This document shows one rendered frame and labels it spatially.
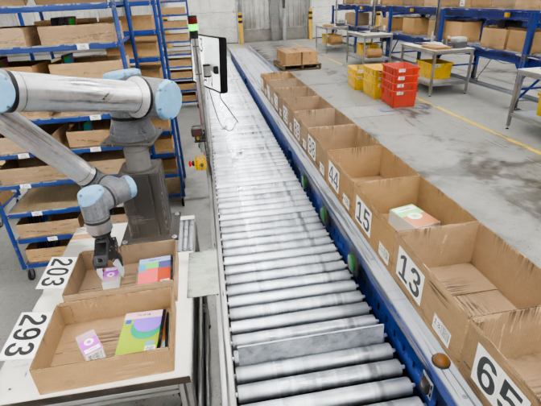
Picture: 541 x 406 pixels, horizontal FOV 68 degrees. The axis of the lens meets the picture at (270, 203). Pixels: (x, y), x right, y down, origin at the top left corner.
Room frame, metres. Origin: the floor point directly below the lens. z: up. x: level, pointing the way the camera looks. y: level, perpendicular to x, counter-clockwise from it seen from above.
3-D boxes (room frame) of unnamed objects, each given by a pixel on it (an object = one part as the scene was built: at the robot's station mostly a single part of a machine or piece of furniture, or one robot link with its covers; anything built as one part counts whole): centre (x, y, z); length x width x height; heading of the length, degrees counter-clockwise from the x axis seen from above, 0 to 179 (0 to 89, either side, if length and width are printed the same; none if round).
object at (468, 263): (0.91, -0.57, 0.96); 0.39 x 0.29 x 0.17; 8
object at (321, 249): (1.45, -0.03, 0.72); 0.52 x 0.05 x 0.05; 98
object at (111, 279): (1.27, 0.63, 0.78); 0.10 x 0.06 x 0.05; 11
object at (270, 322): (1.06, -0.09, 0.72); 0.52 x 0.05 x 0.05; 98
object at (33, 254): (2.53, 1.54, 0.19); 0.40 x 0.30 x 0.10; 96
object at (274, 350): (0.90, -0.11, 0.76); 0.46 x 0.01 x 0.09; 98
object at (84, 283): (1.26, 0.57, 0.80); 0.38 x 0.28 x 0.10; 99
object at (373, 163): (1.68, -0.46, 0.96); 0.39 x 0.29 x 0.17; 8
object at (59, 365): (0.95, 0.52, 0.80); 0.38 x 0.28 x 0.10; 99
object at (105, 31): (2.59, 1.06, 1.59); 0.40 x 0.30 x 0.10; 98
